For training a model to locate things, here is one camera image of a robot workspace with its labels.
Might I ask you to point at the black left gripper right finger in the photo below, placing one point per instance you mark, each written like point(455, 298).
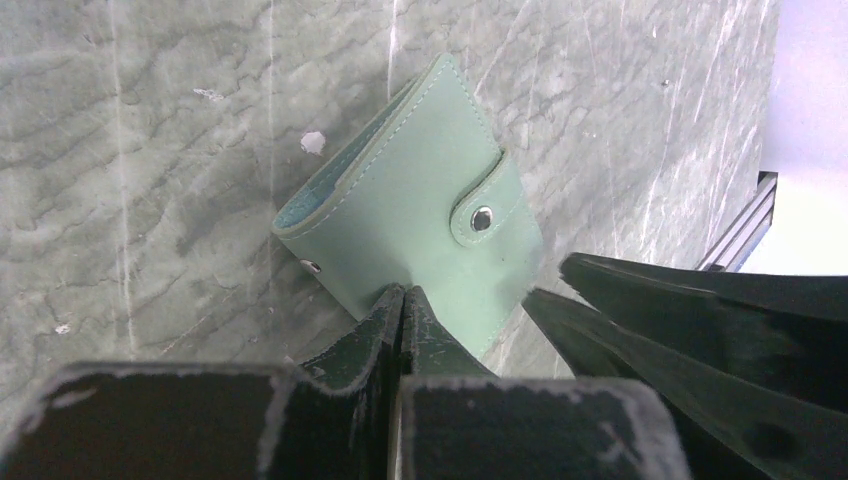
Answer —
point(457, 420)

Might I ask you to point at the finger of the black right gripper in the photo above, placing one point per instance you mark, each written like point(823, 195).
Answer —
point(786, 333)
point(730, 428)

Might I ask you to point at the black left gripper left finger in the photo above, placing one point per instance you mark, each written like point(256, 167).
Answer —
point(326, 418)

